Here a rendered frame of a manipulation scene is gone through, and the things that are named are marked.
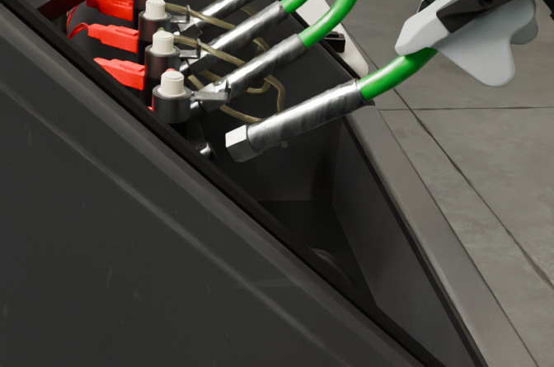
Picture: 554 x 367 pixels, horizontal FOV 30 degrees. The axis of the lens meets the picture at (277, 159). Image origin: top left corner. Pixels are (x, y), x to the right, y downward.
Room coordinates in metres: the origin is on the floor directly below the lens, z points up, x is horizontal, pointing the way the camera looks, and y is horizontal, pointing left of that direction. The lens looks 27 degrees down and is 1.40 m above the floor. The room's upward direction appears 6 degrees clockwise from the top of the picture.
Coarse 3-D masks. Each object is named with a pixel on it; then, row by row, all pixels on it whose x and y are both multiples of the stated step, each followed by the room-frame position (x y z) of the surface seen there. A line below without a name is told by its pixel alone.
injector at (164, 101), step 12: (156, 96) 0.67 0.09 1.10; (168, 96) 0.67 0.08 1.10; (180, 96) 0.67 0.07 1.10; (156, 108) 0.67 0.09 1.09; (168, 108) 0.67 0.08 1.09; (180, 108) 0.67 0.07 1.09; (168, 120) 0.67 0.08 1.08; (180, 120) 0.67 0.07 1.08; (180, 132) 0.67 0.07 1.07; (204, 144) 0.69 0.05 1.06; (204, 156) 0.68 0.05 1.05
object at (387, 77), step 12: (432, 48) 0.57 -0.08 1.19; (396, 60) 0.58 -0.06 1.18; (408, 60) 0.57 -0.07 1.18; (420, 60) 0.57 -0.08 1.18; (384, 72) 0.58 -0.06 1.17; (396, 72) 0.57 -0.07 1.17; (408, 72) 0.57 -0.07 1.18; (360, 84) 0.58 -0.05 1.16; (372, 84) 0.58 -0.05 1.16; (384, 84) 0.57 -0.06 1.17; (396, 84) 0.58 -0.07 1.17; (372, 96) 0.58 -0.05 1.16
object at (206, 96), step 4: (192, 92) 0.69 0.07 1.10; (196, 92) 0.69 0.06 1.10; (200, 92) 0.69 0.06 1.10; (204, 92) 0.69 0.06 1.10; (208, 92) 0.69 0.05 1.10; (212, 92) 0.69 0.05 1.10; (216, 92) 0.69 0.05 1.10; (220, 92) 0.70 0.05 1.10; (192, 96) 0.68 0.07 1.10; (196, 96) 0.68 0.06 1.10; (200, 96) 0.68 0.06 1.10; (204, 96) 0.68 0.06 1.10; (208, 96) 0.69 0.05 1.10; (212, 96) 0.69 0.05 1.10; (216, 96) 0.69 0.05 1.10; (220, 96) 0.69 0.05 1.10; (224, 96) 0.69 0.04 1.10; (192, 100) 0.68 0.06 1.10; (196, 100) 0.68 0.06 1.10; (200, 100) 0.68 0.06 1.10; (204, 100) 0.68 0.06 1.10; (208, 100) 0.68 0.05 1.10; (212, 100) 0.68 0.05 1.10; (216, 100) 0.68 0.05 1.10; (220, 100) 0.68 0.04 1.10; (224, 100) 0.68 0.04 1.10
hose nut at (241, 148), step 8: (240, 128) 0.59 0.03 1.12; (232, 136) 0.59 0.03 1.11; (240, 136) 0.59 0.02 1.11; (232, 144) 0.59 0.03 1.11; (240, 144) 0.59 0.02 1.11; (248, 144) 0.58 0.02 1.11; (232, 152) 0.59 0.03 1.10; (240, 152) 0.59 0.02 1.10; (248, 152) 0.58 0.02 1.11; (256, 152) 0.59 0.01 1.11; (240, 160) 0.59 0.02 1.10
